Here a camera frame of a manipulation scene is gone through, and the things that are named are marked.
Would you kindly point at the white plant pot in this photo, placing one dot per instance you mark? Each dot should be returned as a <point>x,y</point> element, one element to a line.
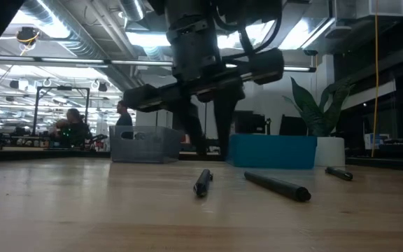
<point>330,152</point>

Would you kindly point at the blue plastic bin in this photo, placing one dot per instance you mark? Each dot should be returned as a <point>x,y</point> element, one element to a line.
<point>271,152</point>

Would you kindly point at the translucent grey plastic bin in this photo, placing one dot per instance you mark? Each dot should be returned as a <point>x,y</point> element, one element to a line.
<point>145,147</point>

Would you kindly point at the black monitor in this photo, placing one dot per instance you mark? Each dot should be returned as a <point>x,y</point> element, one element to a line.
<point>292,126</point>
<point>247,122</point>

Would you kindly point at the white ceiling unit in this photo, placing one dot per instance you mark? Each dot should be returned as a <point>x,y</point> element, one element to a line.
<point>369,8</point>

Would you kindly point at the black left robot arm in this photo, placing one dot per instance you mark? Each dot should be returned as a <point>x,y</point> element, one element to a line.
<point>192,45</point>

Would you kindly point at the green succulent plant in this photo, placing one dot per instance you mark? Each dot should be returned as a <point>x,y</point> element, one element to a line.
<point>318,115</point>

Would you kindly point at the black gantry frame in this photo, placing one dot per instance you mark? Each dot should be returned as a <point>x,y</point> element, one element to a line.
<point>63,87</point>

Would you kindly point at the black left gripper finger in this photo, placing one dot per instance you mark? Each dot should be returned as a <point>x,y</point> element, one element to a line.
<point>191,122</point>
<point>224,122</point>

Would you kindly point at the long ceiling light strip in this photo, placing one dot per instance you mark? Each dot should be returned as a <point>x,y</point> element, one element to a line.
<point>65,60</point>

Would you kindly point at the person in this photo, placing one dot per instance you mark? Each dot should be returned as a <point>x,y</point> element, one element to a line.
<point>124,119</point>
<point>75,129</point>

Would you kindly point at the black click pen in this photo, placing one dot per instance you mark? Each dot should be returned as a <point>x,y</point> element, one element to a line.
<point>278,188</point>
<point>339,173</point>
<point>202,182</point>

